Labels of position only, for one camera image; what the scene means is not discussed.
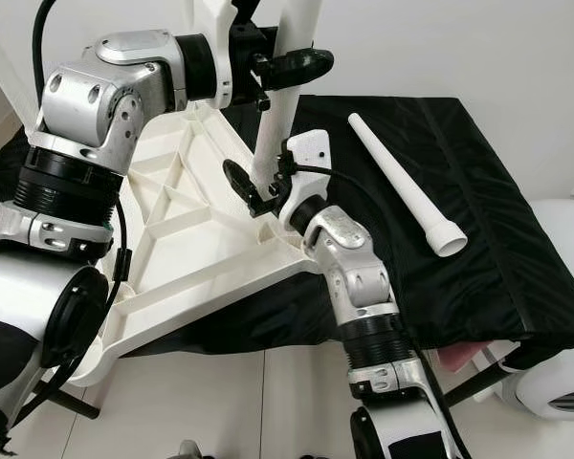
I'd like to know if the black tablecloth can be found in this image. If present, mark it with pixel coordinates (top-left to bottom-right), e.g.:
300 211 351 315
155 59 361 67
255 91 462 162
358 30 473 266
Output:
0 94 574 357

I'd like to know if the white rounded plastic appliance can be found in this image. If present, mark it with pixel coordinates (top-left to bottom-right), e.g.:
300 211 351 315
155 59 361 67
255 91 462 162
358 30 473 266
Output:
497 196 574 422

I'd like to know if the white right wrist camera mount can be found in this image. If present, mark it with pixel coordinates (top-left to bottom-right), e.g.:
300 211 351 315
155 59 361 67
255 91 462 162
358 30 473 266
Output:
277 131 331 230

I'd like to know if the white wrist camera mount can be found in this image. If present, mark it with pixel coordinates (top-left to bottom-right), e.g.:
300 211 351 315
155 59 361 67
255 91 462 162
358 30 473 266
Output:
277 131 331 230
199 29 236 108

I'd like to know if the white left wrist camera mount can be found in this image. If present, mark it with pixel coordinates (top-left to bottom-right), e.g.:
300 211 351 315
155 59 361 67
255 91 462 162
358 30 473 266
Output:
199 29 236 108

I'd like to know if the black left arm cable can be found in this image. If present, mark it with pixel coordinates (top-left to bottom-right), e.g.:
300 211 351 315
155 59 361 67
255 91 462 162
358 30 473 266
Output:
32 0 132 431

